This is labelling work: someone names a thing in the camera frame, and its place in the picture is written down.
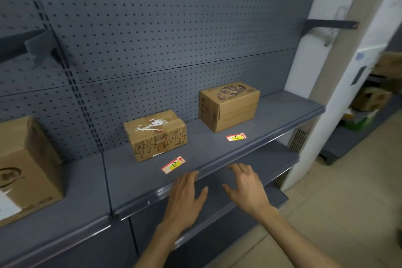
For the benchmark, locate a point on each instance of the person's left hand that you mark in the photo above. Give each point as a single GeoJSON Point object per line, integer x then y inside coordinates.
{"type": "Point", "coordinates": [185, 202]}

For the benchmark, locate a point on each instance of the person's right hand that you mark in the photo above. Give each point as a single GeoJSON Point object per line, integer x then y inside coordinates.
{"type": "Point", "coordinates": [251, 192]}

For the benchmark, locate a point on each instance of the person's right forearm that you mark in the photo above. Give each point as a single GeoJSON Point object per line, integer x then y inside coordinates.
{"type": "Point", "coordinates": [298, 242]}

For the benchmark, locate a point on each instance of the cardboard box with torn tape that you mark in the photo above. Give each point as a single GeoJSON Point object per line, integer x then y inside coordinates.
{"type": "Point", "coordinates": [157, 142]}

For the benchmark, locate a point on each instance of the purple-printed cardboard box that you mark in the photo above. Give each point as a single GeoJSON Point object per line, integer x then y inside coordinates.
{"type": "Point", "coordinates": [235, 114]}

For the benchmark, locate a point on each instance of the background cardboard box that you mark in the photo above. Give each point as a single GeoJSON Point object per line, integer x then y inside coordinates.
{"type": "Point", "coordinates": [370, 99]}
{"type": "Point", "coordinates": [389, 63]}

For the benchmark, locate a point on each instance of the large black-printed cardboard box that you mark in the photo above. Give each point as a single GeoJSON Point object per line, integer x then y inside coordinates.
{"type": "Point", "coordinates": [28, 158]}

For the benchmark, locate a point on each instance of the white vent grille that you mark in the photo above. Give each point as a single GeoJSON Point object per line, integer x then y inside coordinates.
{"type": "Point", "coordinates": [300, 139]}

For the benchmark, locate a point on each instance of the grey pegboard back panel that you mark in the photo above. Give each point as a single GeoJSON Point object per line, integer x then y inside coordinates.
{"type": "Point", "coordinates": [19, 95]}
{"type": "Point", "coordinates": [188, 26]}

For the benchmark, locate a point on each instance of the grey slotted upright post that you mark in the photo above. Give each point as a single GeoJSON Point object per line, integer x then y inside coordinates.
{"type": "Point", "coordinates": [75, 88]}

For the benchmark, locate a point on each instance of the dark grey shelf bracket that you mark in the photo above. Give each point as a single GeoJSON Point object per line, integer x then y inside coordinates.
{"type": "Point", "coordinates": [333, 25]}
{"type": "Point", "coordinates": [34, 44]}

